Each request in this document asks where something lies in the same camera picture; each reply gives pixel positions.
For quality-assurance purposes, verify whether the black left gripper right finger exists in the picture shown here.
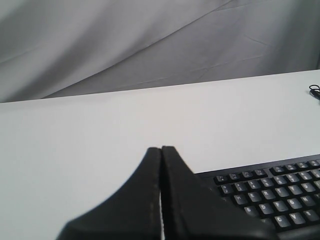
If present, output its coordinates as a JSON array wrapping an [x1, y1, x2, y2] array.
[[160, 146, 278, 240]]

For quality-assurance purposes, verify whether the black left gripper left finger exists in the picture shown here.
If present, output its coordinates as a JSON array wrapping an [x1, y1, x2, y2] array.
[[57, 147, 162, 240]]

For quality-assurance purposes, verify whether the black computer keyboard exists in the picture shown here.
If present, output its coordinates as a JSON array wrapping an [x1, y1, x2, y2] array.
[[198, 154, 320, 240]]

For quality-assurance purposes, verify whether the grey fabric backdrop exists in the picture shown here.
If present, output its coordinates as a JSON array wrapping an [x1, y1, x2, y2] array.
[[0, 0, 320, 103]]

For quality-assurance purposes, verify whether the black cable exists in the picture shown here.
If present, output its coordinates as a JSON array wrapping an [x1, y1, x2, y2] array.
[[307, 84, 320, 102]]

